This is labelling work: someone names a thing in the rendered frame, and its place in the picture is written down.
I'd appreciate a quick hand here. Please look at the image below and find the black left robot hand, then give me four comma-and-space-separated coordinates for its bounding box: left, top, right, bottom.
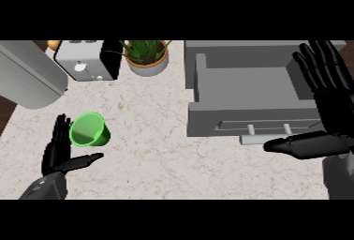
40, 113, 104, 177

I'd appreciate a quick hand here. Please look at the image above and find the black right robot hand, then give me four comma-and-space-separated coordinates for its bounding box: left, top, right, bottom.
262, 39, 354, 160

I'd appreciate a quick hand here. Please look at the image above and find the green cup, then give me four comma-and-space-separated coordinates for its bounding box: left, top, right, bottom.
68, 112, 112, 147

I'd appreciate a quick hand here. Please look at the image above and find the grey drawer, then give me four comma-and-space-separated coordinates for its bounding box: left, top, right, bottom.
186, 52, 329, 138

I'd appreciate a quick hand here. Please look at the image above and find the grey drawer cabinet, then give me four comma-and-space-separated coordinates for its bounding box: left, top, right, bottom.
184, 39, 348, 90

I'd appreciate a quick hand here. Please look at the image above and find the large grey rounded appliance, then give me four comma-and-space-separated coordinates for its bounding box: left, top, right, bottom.
0, 39, 69, 111

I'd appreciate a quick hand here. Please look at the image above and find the silver and black toaster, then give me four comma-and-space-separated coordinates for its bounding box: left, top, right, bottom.
53, 39, 124, 83

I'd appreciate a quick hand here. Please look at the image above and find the orange round object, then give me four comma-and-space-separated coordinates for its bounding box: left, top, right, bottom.
45, 39, 62, 53

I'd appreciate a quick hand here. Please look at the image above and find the potted green plant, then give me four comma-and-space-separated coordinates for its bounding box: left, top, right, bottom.
106, 39, 174, 78

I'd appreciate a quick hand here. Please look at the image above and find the pale drawer handle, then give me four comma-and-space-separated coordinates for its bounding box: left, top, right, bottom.
239, 123, 296, 146

